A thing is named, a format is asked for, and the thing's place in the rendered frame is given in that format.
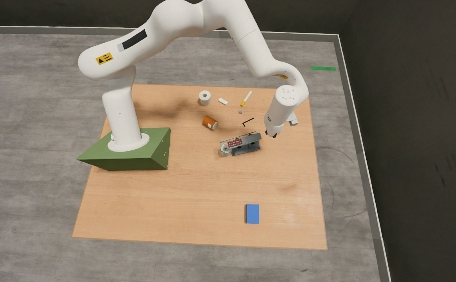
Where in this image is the blue rectangular block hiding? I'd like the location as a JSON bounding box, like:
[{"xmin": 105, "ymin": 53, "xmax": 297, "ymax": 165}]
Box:
[{"xmin": 246, "ymin": 204, "xmax": 259, "ymax": 224}]

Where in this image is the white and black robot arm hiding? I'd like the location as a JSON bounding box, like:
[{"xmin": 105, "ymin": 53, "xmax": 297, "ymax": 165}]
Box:
[{"xmin": 78, "ymin": 0, "xmax": 309, "ymax": 152}]

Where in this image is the orange-brown cylinder with grey end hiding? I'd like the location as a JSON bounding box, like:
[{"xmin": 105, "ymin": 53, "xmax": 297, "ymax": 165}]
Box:
[{"xmin": 203, "ymin": 116, "xmax": 218, "ymax": 130}]

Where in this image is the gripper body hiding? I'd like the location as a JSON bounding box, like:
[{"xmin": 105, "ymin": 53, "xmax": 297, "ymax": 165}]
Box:
[{"xmin": 263, "ymin": 111, "xmax": 284, "ymax": 137}]

